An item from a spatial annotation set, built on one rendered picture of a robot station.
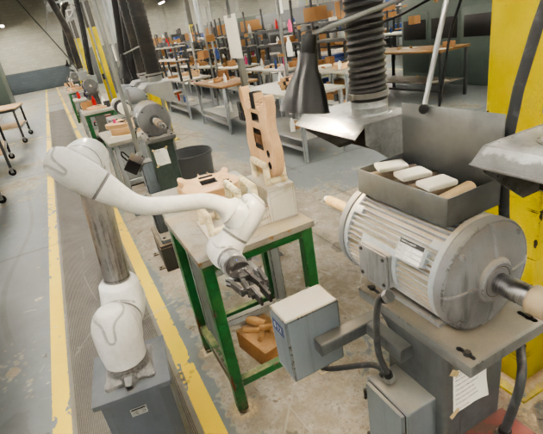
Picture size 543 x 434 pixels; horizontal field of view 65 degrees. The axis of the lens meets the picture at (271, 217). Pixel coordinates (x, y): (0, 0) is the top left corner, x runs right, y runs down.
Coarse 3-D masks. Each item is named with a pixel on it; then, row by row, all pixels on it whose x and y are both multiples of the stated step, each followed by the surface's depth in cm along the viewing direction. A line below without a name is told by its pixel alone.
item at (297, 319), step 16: (320, 288) 116; (272, 304) 113; (288, 304) 112; (304, 304) 110; (320, 304) 109; (336, 304) 111; (272, 320) 113; (288, 320) 106; (304, 320) 107; (320, 320) 110; (336, 320) 112; (288, 336) 106; (304, 336) 109; (288, 352) 110; (304, 352) 111; (336, 352) 116; (288, 368) 115; (304, 368) 113; (320, 368) 115; (336, 368) 119; (352, 368) 114
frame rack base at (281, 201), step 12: (252, 180) 212; (264, 180) 209; (288, 180) 203; (264, 192) 198; (276, 192) 198; (288, 192) 201; (276, 204) 201; (288, 204) 203; (276, 216) 203; (288, 216) 205
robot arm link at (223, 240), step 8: (224, 232) 149; (208, 240) 157; (216, 240) 150; (224, 240) 148; (232, 240) 148; (240, 240) 149; (208, 248) 153; (216, 248) 148; (224, 248) 147; (240, 248) 150; (208, 256) 154; (216, 256) 147; (216, 264) 148
